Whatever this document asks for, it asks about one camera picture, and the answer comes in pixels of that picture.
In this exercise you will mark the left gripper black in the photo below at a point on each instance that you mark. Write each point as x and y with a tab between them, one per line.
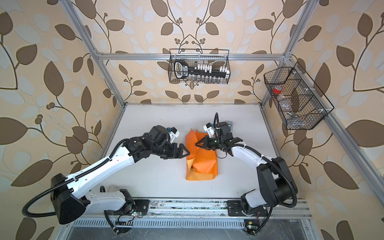
180	154

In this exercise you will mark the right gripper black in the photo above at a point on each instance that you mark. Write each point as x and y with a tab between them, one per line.
206	139

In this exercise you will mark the orange wrapping paper sheet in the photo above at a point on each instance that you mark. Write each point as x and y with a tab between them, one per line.
202	165

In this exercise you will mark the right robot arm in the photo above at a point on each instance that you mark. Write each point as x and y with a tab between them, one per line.
276	186

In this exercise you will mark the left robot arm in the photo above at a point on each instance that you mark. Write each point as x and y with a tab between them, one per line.
74	197

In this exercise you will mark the black tool set in basket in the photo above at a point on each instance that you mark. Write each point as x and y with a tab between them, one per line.
182	70

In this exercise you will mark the red capped item in basket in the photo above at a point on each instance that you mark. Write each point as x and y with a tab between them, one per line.
277	90

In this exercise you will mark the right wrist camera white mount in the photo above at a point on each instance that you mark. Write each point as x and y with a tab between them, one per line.
210	129

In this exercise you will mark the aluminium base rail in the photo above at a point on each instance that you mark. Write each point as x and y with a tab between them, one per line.
194	213

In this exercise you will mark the black wire basket centre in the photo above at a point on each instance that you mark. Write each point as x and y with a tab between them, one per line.
215	57

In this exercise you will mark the black wire basket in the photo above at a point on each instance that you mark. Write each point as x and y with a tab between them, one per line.
302	105
215	57

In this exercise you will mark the black wire basket right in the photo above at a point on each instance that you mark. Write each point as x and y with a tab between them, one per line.
302	105

